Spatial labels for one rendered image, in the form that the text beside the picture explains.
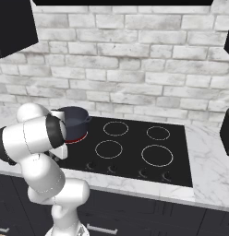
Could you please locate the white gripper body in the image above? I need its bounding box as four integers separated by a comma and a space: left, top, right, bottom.
50, 109, 69, 161

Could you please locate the dark blue pot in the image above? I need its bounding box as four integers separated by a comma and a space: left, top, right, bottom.
56, 105, 93, 145

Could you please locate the black hob knob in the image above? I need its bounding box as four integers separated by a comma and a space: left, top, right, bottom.
137, 168, 151, 180
107, 163, 120, 175
160, 171, 174, 183
85, 160, 98, 172

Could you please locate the black hob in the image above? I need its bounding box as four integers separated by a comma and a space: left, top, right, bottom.
49, 114, 194, 189

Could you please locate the dark cupboard door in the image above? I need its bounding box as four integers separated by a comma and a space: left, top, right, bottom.
198, 206, 229, 236
0, 172, 55, 236

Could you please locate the dark drawer front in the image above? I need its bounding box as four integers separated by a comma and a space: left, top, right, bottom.
75, 188, 211, 236

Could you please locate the black extractor hood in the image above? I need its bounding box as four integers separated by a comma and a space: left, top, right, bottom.
31, 0, 214, 6

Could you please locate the black box-shaped appliance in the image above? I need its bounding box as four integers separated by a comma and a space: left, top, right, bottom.
219, 107, 229, 158

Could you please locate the silver drawer handle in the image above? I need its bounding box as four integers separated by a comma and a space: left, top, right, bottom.
86, 223, 119, 236

